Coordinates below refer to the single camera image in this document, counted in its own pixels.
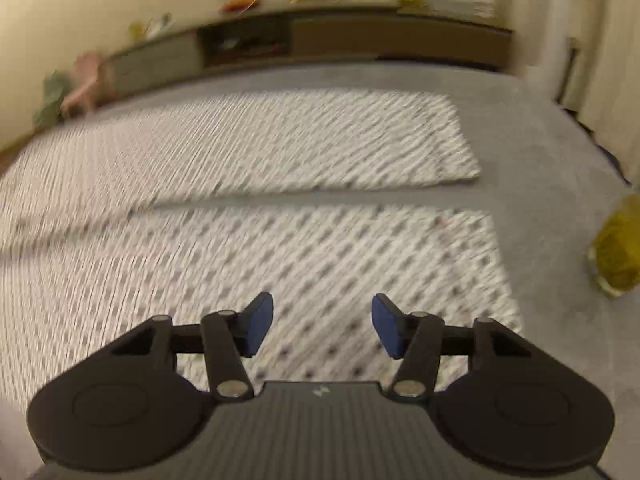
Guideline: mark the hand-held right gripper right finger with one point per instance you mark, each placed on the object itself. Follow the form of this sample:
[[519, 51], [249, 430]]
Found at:
[[385, 326]]

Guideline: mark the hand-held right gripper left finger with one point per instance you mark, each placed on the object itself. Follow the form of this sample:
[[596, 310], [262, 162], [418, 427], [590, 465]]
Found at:
[[260, 321]]

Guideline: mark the white patterned pants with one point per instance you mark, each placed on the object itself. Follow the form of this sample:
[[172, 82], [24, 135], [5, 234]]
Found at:
[[300, 132]]

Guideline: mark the yellow green object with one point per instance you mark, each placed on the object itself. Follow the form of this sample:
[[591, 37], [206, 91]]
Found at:
[[617, 245]]

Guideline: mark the long low grey cabinet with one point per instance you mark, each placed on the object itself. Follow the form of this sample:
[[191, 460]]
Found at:
[[400, 40]]

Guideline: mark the pink plastic chair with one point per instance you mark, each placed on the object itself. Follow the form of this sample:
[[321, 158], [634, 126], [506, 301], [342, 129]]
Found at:
[[87, 87]]

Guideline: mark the green plastic chair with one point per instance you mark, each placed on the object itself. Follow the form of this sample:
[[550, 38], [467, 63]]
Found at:
[[50, 105]]

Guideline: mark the white tabletop device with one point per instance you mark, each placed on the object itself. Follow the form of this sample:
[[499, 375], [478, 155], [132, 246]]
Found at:
[[160, 24]]

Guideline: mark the small yellow box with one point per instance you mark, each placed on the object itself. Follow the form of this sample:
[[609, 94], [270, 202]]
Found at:
[[137, 30]]

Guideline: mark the red fruit plate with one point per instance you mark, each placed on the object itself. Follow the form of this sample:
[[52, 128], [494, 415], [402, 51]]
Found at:
[[240, 5]]

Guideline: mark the cluster of clear glass cups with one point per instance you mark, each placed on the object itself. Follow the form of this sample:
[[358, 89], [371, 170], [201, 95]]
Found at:
[[462, 2]]

